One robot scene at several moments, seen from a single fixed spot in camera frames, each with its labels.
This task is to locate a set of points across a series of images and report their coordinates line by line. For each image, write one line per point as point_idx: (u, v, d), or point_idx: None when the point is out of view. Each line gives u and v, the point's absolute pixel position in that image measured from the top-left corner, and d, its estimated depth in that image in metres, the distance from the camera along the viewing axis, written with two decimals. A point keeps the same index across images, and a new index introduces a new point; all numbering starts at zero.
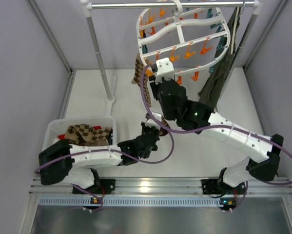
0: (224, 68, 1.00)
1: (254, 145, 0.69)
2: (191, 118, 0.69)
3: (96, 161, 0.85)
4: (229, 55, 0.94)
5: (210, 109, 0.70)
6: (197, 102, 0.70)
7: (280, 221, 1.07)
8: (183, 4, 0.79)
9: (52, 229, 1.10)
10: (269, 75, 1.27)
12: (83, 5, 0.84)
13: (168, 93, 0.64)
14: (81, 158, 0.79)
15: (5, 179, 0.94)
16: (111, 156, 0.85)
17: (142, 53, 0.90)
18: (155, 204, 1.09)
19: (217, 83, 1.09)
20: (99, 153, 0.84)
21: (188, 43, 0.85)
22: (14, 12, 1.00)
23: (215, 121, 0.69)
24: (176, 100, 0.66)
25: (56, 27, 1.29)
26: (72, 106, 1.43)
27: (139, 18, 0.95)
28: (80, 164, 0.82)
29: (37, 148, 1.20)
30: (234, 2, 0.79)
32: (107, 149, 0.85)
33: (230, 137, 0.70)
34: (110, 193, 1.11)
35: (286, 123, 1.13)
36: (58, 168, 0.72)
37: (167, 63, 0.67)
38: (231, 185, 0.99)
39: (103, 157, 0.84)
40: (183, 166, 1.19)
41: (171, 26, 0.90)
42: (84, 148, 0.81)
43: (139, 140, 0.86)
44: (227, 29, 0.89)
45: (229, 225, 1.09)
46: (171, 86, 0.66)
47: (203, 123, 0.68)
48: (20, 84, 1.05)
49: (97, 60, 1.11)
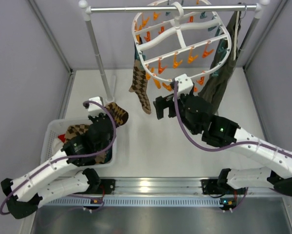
0: (228, 73, 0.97)
1: (281, 162, 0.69)
2: (217, 133, 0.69)
3: (48, 179, 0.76)
4: (231, 61, 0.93)
5: (236, 125, 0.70)
6: (222, 117, 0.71)
7: (280, 221, 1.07)
8: (184, 8, 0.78)
9: (53, 229, 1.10)
10: (268, 76, 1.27)
12: (82, 9, 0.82)
13: (196, 110, 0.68)
14: (24, 189, 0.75)
15: (4, 179, 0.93)
16: (56, 167, 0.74)
17: (142, 60, 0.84)
18: (155, 204, 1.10)
19: (219, 88, 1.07)
20: (42, 172, 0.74)
21: (190, 48, 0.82)
22: (14, 12, 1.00)
23: (241, 137, 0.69)
24: (203, 117, 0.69)
25: (57, 27, 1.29)
26: (72, 106, 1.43)
27: (133, 23, 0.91)
28: (34, 191, 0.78)
29: (37, 148, 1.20)
30: (235, 6, 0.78)
32: (48, 164, 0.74)
33: (257, 153, 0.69)
34: (110, 193, 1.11)
35: (286, 124, 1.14)
36: (12, 206, 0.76)
37: (186, 80, 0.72)
38: (232, 186, 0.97)
39: (48, 174, 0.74)
40: (184, 166, 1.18)
41: (170, 31, 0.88)
42: (25, 178, 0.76)
43: (91, 129, 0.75)
44: (227, 31, 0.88)
45: (230, 225, 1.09)
46: (199, 103, 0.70)
47: (228, 138, 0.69)
48: (20, 84, 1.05)
49: (97, 62, 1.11)
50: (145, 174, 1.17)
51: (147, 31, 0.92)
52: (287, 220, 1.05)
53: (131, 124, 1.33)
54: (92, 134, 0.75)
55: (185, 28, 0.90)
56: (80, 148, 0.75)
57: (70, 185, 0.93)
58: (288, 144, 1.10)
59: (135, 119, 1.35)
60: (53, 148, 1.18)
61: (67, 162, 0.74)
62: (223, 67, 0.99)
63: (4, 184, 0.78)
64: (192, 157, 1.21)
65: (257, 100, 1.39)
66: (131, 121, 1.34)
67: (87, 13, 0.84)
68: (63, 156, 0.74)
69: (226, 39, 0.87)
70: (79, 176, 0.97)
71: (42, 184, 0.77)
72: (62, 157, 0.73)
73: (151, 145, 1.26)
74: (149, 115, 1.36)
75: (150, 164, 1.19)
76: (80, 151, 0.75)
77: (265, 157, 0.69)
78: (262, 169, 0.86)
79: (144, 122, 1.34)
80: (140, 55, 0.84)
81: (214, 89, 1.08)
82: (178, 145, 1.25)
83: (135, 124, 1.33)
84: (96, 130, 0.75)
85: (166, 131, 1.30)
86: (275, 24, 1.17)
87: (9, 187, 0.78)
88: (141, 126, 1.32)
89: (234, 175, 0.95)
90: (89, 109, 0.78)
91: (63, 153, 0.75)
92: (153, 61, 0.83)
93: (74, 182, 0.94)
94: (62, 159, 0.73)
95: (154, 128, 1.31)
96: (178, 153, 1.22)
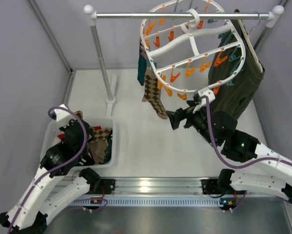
0: (255, 86, 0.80)
1: None
2: (238, 148, 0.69)
3: (41, 198, 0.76)
4: (259, 73, 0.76)
5: (256, 141, 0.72)
6: (241, 131, 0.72)
7: (280, 221, 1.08)
8: (201, 15, 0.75)
9: (52, 229, 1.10)
10: (269, 77, 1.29)
12: (87, 14, 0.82)
13: (222, 126, 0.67)
14: (22, 217, 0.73)
15: (4, 179, 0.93)
16: (43, 185, 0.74)
17: (154, 68, 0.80)
18: (155, 204, 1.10)
19: (244, 101, 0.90)
20: (31, 195, 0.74)
21: (204, 55, 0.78)
22: (16, 12, 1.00)
23: (262, 153, 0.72)
24: (227, 132, 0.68)
25: (58, 28, 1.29)
26: (73, 106, 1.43)
27: (142, 27, 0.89)
28: (34, 215, 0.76)
29: (37, 148, 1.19)
30: (249, 15, 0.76)
32: (35, 185, 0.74)
33: (277, 168, 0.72)
34: (110, 193, 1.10)
35: (287, 126, 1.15)
36: None
37: (209, 93, 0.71)
38: (233, 187, 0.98)
39: (38, 193, 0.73)
40: (184, 166, 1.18)
41: (184, 37, 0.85)
42: (18, 206, 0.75)
43: (67, 137, 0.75)
44: (241, 39, 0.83)
45: (230, 225, 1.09)
46: (225, 119, 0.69)
47: (249, 154, 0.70)
48: (20, 83, 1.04)
49: (100, 65, 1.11)
50: (145, 174, 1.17)
51: (156, 35, 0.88)
52: (287, 220, 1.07)
53: (131, 124, 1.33)
54: (70, 139, 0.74)
55: (198, 34, 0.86)
56: (57, 157, 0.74)
57: (71, 191, 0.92)
58: (291, 143, 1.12)
59: (135, 119, 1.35)
60: None
61: (50, 176, 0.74)
62: (245, 78, 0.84)
63: (1, 219, 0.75)
64: (192, 157, 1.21)
65: (257, 101, 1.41)
66: (131, 121, 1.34)
67: (92, 18, 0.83)
68: (45, 173, 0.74)
69: (240, 47, 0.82)
70: (78, 180, 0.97)
71: (38, 204, 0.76)
72: (44, 174, 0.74)
73: (151, 145, 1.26)
74: (150, 116, 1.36)
75: (151, 164, 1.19)
76: (60, 160, 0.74)
77: (285, 173, 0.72)
78: (273, 179, 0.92)
79: (144, 122, 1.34)
80: (151, 63, 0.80)
81: (237, 103, 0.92)
82: (179, 145, 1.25)
83: (135, 124, 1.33)
84: (72, 133, 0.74)
85: (166, 131, 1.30)
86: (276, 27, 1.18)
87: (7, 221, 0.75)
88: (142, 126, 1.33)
89: (239, 178, 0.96)
90: (57, 120, 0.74)
91: (43, 170, 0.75)
92: (165, 69, 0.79)
93: (74, 188, 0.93)
94: (45, 176, 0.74)
95: (154, 128, 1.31)
96: (179, 153, 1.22)
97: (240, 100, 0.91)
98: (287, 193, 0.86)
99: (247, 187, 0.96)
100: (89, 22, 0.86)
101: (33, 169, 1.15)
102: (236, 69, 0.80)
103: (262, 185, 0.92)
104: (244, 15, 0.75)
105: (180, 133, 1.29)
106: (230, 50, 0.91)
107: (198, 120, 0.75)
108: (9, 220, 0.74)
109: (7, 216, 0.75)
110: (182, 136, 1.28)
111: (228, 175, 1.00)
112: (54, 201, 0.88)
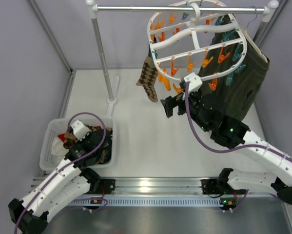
0: (262, 77, 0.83)
1: (287, 169, 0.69)
2: (226, 133, 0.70)
3: (59, 188, 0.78)
4: (264, 63, 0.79)
5: (246, 127, 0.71)
6: (233, 117, 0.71)
7: (280, 221, 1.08)
8: (201, 9, 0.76)
9: (52, 228, 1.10)
10: (269, 77, 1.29)
12: (88, 7, 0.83)
13: (210, 107, 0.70)
14: (38, 202, 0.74)
15: (5, 178, 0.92)
16: (66, 174, 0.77)
17: (154, 58, 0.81)
18: (155, 204, 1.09)
19: (251, 94, 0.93)
20: (52, 181, 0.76)
21: (204, 49, 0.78)
22: (16, 11, 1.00)
23: (250, 139, 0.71)
24: (216, 114, 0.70)
25: (59, 28, 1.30)
26: (73, 105, 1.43)
27: (149, 23, 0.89)
28: (46, 204, 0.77)
29: (37, 148, 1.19)
30: (245, 9, 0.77)
32: (57, 172, 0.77)
33: (263, 156, 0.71)
34: (111, 193, 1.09)
35: (287, 126, 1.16)
36: (26, 224, 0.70)
37: (195, 78, 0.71)
38: (233, 187, 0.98)
39: (59, 182, 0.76)
40: (184, 166, 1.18)
41: (185, 32, 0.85)
42: (34, 192, 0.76)
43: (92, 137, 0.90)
44: (244, 36, 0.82)
45: (230, 226, 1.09)
46: (213, 100, 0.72)
47: (237, 139, 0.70)
48: (21, 82, 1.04)
49: (101, 61, 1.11)
50: (145, 174, 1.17)
51: (162, 31, 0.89)
52: (287, 219, 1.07)
53: (131, 124, 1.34)
54: (96, 140, 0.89)
55: (200, 30, 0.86)
56: (83, 151, 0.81)
57: (73, 190, 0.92)
58: (290, 143, 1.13)
59: (135, 119, 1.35)
60: (53, 148, 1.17)
61: (73, 167, 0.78)
62: (249, 72, 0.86)
63: (12, 204, 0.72)
64: (192, 157, 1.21)
65: (257, 100, 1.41)
66: (131, 121, 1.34)
67: (92, 11, 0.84)
68: (68, 164, 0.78)
69: (243, 44, 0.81)
70: (78, 179, 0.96)
71: (54, 194, 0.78)
72: (68, 164, 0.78)
73: (152, 145, 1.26)
74: (150, 115, 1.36)
75: (151, 163, 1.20)
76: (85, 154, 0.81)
77: (273, 162, 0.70)
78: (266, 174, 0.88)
79: (144, 121, 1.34)
80: (152, 54, 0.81)
81: (245, 96, 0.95)
82: (179, 145, 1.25)
83: (135, 124, 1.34)
84: (99, 136, 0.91)
85: (166, 131, 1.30)
86: (275, 27, 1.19)
87: (20, 205, 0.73)
88: (142, 125, 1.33)
89: (235, 176, 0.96)
90: (75, 132, 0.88)
91: (67, 161, 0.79)
92: (164, 61, 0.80)
93: (75, 186, 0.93)
94: (68, 165, 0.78)
95: (154, 128, 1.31)
96: (179, 153, 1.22)
97: (247, 94, 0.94)
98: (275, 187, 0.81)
99: (245, 186, 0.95)
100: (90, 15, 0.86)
101: (33, 168, 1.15)
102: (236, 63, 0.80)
103: (255, 181, 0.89)
104: (240, 9, 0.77)
105: (180, 133, 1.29)
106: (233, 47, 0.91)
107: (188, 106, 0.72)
108: (23, 204, 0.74)
109: (21, 201, 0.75)
110: (182, 135, 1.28)
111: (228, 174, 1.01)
112: (55, 198, 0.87)
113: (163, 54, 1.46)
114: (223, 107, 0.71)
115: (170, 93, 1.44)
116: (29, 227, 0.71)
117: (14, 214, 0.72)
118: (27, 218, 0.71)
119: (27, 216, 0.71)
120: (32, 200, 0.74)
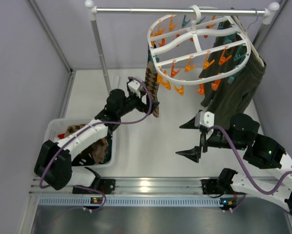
0: (257, 82, 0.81)
1: None
2: (263, 154, 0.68)
3: (88, 140, 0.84)
4: (260, 67, 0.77)
5: (283, 150, 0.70)
6: (267, 138, 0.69)
7: (280, 222, 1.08)
8: (202, 11, 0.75)
9: (52, 229, 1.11)
10: (269, 77, 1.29)
12: (88, 9, 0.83)
13: (242, 127, 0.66)
14: (74, 145, 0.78)
15: (5, 179, 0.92)
16: (98, 128, 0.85)
17: (155, 62, 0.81)
18: (156, 204, 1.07)
19: (246, 97, 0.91)
20: (86, 132, 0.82)
21: (206, 52, 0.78)
22: (16, 12, 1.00)
23: (286, 165, 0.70)
24: (248, 135, 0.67)
25: (59, 28, 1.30)
26: (73, 106, 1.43)
27: (150, 29, 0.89)
28: (75, 151, 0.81)
29: (37, 148, 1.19)
30: (246, 11, 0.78)
32: (90, 126, 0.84)
33: None
34: (110, 193, 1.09)
35: (286, 126, 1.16)
36: (63, 162, 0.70)
37: (208, 115, 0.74)
38: (235, 189, 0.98)
39: (91, 134, 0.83)
40: (183, 167, 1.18)
41: (186, 35, 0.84)
42: (69, 137, 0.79)
43: (110, 100, 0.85)
44: (246, 38, 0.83)
45: (229, 225, 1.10)
46: (247, 121, 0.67)
47: (274, 163, 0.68)
48: (20, 83, 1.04)
49: (100, 62, 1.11)
50: (144, 173, 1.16)
51: (163, 37, 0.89)
52: (287, 220, 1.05)
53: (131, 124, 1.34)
54: (112, 106, 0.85)
55: (202, 33, 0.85)
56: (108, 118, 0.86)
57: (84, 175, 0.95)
58: (290, 143, 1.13)
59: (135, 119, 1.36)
60: None
61: (104, 126, 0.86)
62: (246, 75, 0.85)
63: (49, 141, 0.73)
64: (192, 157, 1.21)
65: (257, 100, 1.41)
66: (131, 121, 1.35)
67: (92, 13, 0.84)
68: (99, 122, 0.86)
69: (245, 46, 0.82)
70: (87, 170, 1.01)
71: (83, 144, 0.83)
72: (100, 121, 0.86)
73: (150, 144, 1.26)
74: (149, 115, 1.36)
75: (152, 163, 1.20)
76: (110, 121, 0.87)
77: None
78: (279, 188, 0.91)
79: (143, 123, 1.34)
80: (153, 58, 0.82)
81: (240, 98, 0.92)
82: (179, 146, 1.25)
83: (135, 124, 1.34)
84: (114, 101, 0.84)
85: (166, 131, 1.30)
86: (275, 28, 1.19)
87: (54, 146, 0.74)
88: (142, 125, 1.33)
89: (241, 181, 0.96)
90: (130, 84, 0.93)
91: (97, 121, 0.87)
92: (165, 64, 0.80)
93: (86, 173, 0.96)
94: (100, 123, 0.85)
95: (153, 129, 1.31)
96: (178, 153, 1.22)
97: (242, 96, 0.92)
98: (289, 204, 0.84)
99: (248, 192, 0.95)
100: (89, 17, 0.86)
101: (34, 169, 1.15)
102: (239, 65, 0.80)
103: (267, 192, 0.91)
104: (242, 11, 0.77)
105: (180, 134, 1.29)
106: (233, 49, 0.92)
107: (213, 138, 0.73)
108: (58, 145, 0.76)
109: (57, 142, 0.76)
110: (182, 136, 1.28)
111: (229, 175, 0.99)
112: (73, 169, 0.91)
113: (164, 55, 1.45)
114: (256, 127, 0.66)
115: (170, 93, 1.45)
116: (63, 167, 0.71)
117: (48, 154, 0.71)
118: (62, 157, 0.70)
119: (64, 154, 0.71)
120: (68, 143, 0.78)
